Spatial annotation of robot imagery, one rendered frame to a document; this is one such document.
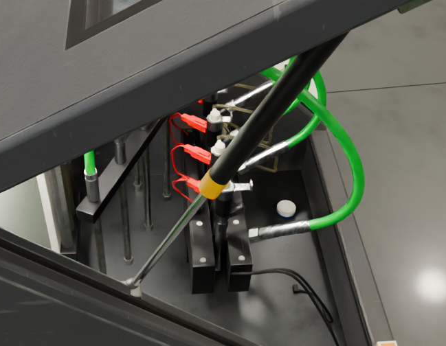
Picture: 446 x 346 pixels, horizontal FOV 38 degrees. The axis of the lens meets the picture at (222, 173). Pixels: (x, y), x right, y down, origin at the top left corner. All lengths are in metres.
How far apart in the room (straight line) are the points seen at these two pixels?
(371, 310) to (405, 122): 1.95
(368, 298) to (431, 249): 1.40
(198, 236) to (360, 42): 2.43
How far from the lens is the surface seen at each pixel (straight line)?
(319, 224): 0.88
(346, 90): 3.08
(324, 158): 1.32
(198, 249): 1.09
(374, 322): 1.09
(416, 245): 2.50
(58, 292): 0.59
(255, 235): 0.92
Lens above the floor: 1.84
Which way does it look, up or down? 45 degrees down
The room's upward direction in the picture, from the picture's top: 5 degrees clockwise
